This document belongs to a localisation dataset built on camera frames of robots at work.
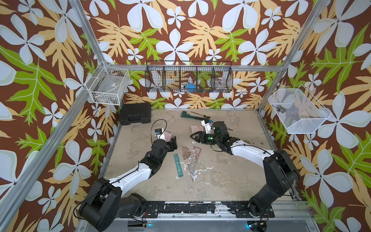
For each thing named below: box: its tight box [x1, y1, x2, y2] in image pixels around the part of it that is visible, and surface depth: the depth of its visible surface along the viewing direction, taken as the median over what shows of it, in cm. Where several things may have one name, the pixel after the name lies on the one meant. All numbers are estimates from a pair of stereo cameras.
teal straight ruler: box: [173, 153, 184, 178], surface depth 92 cm
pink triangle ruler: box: [193, 145, 202, 163], surface depth 98 cm
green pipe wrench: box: [180, 110, 210, 122], surface depth 117 cm
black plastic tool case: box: [119, 102, 152, 126], surface depth 117 cm
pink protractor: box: [182, 146, 191, 160], surface depth 98 cm
